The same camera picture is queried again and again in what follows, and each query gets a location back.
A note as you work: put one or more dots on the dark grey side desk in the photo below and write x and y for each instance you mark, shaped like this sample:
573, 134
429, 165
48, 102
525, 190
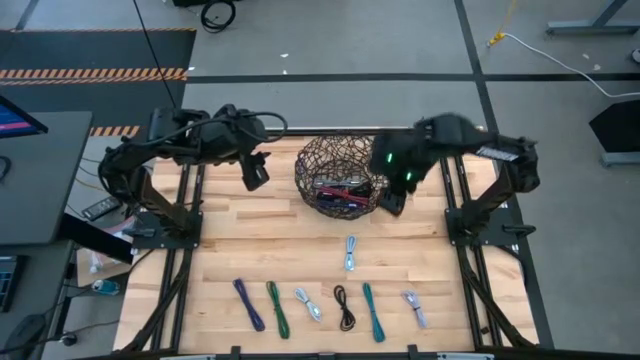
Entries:
45, 300

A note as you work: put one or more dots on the black hazard-striped floor mat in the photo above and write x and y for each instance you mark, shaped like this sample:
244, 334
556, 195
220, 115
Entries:
100, 50

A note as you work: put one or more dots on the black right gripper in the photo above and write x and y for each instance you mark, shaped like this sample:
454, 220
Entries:
400, 167

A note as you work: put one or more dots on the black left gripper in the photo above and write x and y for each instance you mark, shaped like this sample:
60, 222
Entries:
253, 161

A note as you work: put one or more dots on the grey desk leg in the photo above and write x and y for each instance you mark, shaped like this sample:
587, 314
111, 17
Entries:
590, 25

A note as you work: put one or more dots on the black computer mouse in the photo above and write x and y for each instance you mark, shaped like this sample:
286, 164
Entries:
22, 335

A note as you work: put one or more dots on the black stand on grey foot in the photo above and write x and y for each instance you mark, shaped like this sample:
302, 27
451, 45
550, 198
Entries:
620, 127

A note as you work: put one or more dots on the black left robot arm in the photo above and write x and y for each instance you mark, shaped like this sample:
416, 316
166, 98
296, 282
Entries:
215, 135

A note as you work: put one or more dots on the black power plug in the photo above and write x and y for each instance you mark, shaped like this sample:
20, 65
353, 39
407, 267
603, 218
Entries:
68, 339

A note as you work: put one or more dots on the grey light bar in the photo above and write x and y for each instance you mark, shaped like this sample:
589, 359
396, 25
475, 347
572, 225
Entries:
465, 356
187, 357

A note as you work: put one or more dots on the laptop keyboard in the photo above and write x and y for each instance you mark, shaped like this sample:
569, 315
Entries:
7, 282

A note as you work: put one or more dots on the teal bottle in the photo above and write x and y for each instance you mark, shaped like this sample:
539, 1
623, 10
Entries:
106, 287

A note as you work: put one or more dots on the black desk crossbar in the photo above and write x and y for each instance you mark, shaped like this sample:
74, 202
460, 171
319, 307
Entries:
95, 239

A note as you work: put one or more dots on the cardboard box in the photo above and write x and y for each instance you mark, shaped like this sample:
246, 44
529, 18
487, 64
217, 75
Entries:
115, 270

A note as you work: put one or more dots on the black remote control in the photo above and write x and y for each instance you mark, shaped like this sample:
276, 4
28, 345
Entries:
100, 208

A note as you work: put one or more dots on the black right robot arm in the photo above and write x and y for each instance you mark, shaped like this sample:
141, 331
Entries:
520, 170

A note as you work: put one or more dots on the computer monitor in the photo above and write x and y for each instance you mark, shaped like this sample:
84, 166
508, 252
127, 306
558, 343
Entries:
15, 122

